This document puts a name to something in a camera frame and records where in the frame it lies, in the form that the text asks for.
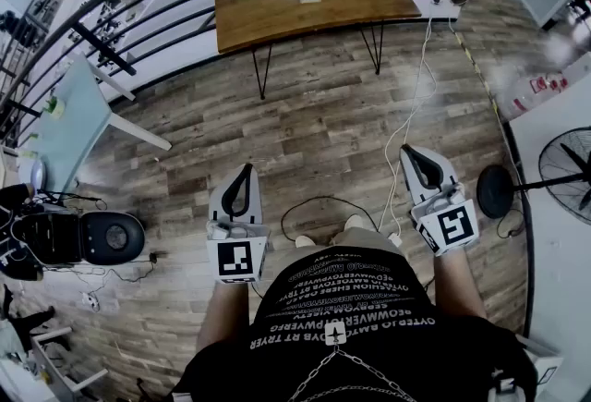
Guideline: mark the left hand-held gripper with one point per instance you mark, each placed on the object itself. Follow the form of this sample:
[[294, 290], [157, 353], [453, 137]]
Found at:
[[235, 258]]

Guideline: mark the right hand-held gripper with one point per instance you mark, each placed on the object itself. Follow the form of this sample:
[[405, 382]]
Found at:
[[454, 224]]

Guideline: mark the person's left forearm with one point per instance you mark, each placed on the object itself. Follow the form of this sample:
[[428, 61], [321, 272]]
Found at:
[[224, 317]]

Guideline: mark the person's right forearm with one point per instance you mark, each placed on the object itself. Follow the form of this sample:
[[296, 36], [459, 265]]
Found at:
[[459, 284]]

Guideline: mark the white power adapter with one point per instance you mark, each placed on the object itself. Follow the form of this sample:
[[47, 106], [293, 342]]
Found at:
[[395, 238]]

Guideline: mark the black standing fan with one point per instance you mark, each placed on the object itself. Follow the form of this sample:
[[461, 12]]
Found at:
[[496, 190]]

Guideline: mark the person's left beige shoe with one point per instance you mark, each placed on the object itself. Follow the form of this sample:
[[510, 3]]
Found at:
[[305, 241]]

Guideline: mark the person's beige shoe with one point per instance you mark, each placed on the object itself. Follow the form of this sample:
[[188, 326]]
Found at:
[[354, 222], [305, 241]]

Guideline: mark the person's khaki trousers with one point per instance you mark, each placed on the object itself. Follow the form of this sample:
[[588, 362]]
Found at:
[[369, 238]]

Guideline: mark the person's right beige shoe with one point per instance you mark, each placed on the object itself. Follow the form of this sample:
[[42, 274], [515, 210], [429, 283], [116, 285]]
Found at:
[[354, 222]]

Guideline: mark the black office chair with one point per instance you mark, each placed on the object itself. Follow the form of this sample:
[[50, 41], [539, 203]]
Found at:
[[115, 236]]

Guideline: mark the pack of water bottles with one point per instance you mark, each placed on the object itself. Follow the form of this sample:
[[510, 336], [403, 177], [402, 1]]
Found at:
[[526, 95]]

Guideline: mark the person's black printed t-shirt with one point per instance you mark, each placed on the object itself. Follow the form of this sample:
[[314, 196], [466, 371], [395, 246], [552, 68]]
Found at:
[[415, 344]]

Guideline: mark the white table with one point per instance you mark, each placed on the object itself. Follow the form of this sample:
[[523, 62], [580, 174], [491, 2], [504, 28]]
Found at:
[[563, 275]]

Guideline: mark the light blue glass table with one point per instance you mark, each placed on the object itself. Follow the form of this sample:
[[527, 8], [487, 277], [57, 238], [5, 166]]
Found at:
[[78, 123]]

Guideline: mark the white plate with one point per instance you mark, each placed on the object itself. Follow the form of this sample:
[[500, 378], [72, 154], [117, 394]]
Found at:
[[32, 173]]

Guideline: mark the black metal railing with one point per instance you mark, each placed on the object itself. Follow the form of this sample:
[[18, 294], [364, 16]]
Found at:
[[104, 49]]

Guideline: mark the white metal stand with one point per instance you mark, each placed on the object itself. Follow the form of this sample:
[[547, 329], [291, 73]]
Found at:
[[64, 384]]

